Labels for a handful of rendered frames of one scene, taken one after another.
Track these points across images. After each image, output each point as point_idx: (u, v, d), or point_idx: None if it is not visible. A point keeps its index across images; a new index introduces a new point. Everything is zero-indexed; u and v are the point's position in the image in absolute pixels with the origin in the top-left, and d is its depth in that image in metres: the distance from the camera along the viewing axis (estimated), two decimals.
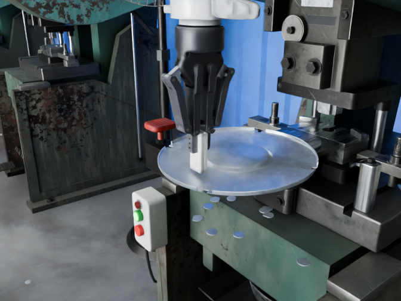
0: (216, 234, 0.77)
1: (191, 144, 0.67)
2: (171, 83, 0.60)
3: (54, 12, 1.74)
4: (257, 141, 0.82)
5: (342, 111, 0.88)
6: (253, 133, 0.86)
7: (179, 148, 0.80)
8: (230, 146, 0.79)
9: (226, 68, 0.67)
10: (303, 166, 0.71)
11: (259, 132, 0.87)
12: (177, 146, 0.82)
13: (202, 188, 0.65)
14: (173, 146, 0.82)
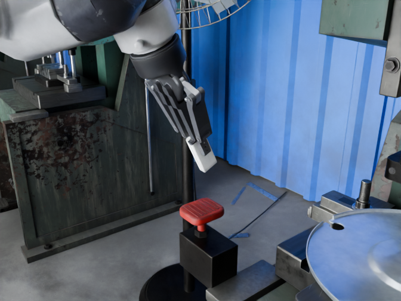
0: None
1: (207, 144, 0.66)
2: (204, 93, 0.58)
3: None
4: (369, 236, 0.60)
5: None
6: None
7: None
8: (388, 258, 0.54)
9: None
10: None
11: None
12: None
13: None
14: None
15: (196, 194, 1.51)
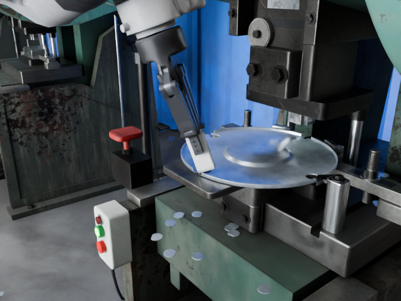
0: (173, 255, 0.71)
1: (199, 144, 0.66)
2: (176, 88, 0.59)
3: None
4: (284, 169, 0.71)
5: (314, 121, 0.82)
6: None
7: (297, 140, 0.85)
8: (278, 152, 0.77)
9: None
10: None
11: None
12: (304, 140, 0.84)
13: None
14: (305, 139, 0.85)
15: (154, 153, 1.75)
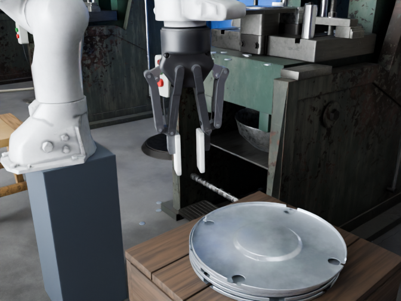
0: (213, 59, 1.18)
1: (167, 144, 0.67)
2: (146, 79, 0.62)
3: None
4: (241, 260, 0.73)
5: None
6: None
7: None
8: (273, 250, 0.75)
9: (220, 69, 0.64)
10: None
11: None
12: None
13: None
14: None
15: None
